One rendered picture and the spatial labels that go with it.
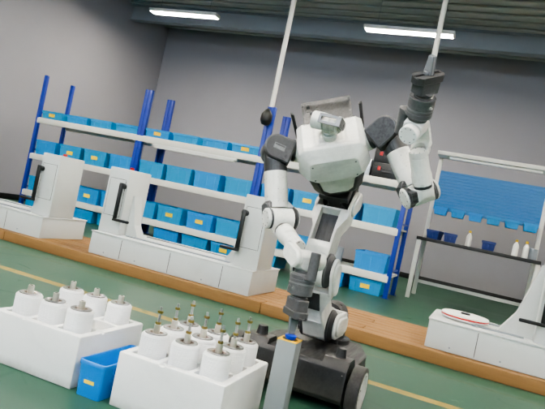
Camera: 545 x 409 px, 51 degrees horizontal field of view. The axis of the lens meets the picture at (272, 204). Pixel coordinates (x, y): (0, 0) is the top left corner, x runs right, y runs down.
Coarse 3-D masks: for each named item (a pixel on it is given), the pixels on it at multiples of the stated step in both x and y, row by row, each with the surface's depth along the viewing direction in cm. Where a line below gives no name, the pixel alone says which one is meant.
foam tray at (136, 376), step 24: (120, 360) 186; (144, 360) 183; (120, 384) 185; (144, 384) 182; (168, 384) 179; (192, 384) 177; (216, 384) 174; (240, 384) 185; (120, 408) 185; (144, 408) 182; (168, 408) 179; (192, 408) 176; (216, 408) 173; (240, 408) 190
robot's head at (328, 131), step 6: (312, 114) 207; (318, 114) 206; (312, 120) 207; (324, 120) 205; (330, 120) 205; (312, 126) 208; (318, 126) 207; (324, 126) 206; (330, 126) 205; (324, 132) 210; (330, 132) 210; (324, 138) 211; (330, 138) 210
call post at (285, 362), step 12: (276, 348) 193; (288, 348) 191; (300, 348) 197; (276, 360) 193; (288, 360) 191; (276, 372) 192; (288, 372) 191; (276, 384) 192; (288, 384) 191; (276, 396) 192; (288, 396) 194; (264, 408) 193; (276, 408) 191
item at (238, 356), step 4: (224, 348) 190; (228, 348) 190; (244, 348) 195; (232, 352) 189; (236, 352) 190; (240, 352) 190; (244, 352) 192; (232, 356) 189; (236, 356) 190; (240, 356) 190; (244, 356) 193; (232, 360) 189; (236, 360) 190; (240, 360) 191; (232, 364) 189; (236, 364) 190; (240, 364) 191; (232, 368) 189; (236, 368) 190; (240, 368) 191; (232, 372) 190; (236, 372) 190
